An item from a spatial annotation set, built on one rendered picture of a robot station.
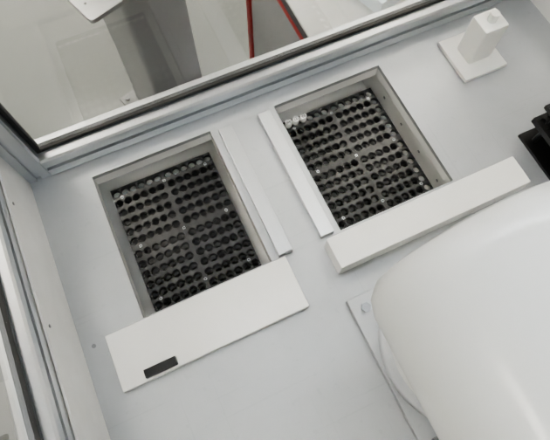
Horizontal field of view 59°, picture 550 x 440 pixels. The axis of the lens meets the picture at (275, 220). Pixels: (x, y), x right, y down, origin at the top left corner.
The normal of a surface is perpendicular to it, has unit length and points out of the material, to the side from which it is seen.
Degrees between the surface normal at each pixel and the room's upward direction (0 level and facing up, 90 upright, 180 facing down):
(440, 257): 43
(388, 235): 0
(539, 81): 0
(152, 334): 0
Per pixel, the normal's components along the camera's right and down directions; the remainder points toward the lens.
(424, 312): -0.77, 0.15
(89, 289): 0.00, -0.35
